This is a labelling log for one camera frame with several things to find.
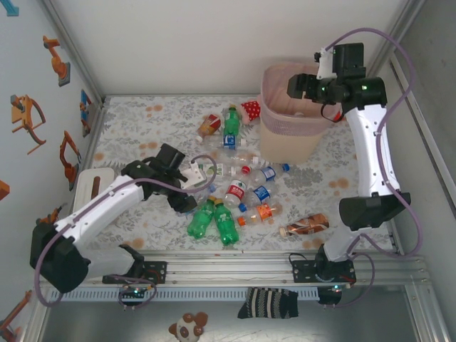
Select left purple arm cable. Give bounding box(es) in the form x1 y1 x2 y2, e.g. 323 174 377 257
33 155 218 308

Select brown label bottle white cap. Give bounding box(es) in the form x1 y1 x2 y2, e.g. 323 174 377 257
279 212 331 238

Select clear bottle blue label white cap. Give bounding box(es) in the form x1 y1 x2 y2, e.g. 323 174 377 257
202 133 247 150

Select black white striped sock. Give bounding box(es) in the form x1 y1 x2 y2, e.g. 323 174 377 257
237 286 299 320

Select orange claw wall decoration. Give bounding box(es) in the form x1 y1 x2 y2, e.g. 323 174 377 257
9 94 47 156

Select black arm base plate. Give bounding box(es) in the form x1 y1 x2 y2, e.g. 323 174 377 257
291 259 357 285
102 261 168 285

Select blue orange wall decoration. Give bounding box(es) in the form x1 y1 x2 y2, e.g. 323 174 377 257
78 88 94 138

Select aluminium frame rails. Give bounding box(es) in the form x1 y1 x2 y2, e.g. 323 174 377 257
35 249 430 286

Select clear bottle orange label orange cap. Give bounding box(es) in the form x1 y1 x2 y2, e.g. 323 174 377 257
237 201 284 228

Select clear bottle lime label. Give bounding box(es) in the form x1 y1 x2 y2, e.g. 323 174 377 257
203 162 238 179

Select tea bottle orange red label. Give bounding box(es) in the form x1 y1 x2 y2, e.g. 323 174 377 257
195 113 222 143

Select floral tablecloth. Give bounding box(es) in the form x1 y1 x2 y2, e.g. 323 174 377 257
69 94 396 252

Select white tissue box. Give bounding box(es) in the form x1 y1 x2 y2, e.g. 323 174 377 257
73 167 115 224

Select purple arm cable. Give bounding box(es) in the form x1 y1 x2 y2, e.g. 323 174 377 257
322 27 424 308
33 155 218 308

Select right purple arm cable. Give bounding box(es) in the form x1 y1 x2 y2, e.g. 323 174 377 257
322 27 424 308

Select pink plush toy polka dots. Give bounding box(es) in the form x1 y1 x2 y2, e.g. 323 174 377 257
240 94 264 124

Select pink laundry basket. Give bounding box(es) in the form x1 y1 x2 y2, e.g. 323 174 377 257
259 63 341 165

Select clear bottle red label red cap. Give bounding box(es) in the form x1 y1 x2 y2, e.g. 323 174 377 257
223 165 252 209

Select white slotted cable duct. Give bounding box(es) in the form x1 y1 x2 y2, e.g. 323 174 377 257
48 286 320 302

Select clear bottle Pepsi label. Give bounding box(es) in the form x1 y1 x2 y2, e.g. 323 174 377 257
237 184 274 214

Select brown white plush toy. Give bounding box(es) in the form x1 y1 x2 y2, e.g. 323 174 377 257
167 311 209 342

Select clear unlabelled bottle white cap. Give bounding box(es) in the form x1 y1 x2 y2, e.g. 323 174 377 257
217 149 261 167

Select green bottle yellow cap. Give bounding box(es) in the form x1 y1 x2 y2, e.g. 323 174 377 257
187 195 217 239
223 103 243 138
212 198 240 247

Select translucent bin liner bag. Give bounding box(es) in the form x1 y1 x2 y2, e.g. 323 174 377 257
259 63 343 138

